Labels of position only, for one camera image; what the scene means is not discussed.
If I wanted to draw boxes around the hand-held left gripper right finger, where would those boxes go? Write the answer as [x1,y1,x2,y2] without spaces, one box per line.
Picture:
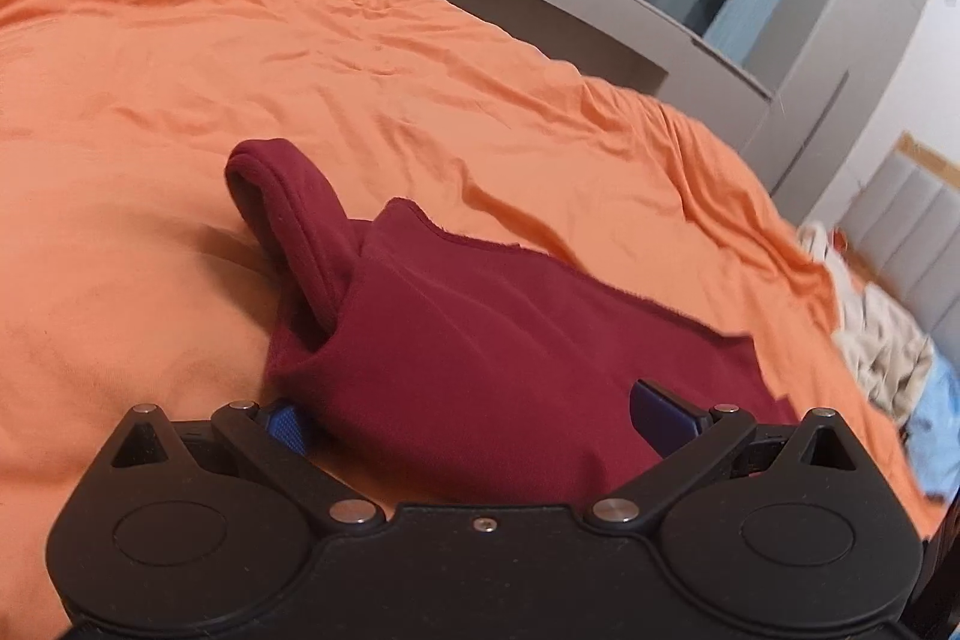
[585,377,875,531]

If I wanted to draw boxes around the light blue garment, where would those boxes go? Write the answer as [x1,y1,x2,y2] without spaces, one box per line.
[898,347,960,500]

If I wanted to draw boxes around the dark red long-sleeve shirt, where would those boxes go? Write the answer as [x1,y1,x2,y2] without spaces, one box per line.
[225,137,801,507]

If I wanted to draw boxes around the grey padded headboard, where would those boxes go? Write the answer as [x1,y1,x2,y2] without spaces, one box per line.
[838,130,960,345]

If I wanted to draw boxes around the cream crumpled clothes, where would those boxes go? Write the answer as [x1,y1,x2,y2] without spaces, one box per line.
[797,220,936,425]

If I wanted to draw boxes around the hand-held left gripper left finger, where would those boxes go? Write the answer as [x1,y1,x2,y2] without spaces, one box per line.
[111,400,387,528]

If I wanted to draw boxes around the grey closed wardrobe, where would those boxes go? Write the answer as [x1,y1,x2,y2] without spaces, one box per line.
[739,0,947,202]

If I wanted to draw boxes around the orange duvet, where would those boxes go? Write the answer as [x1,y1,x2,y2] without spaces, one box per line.
[0,0,947,615]

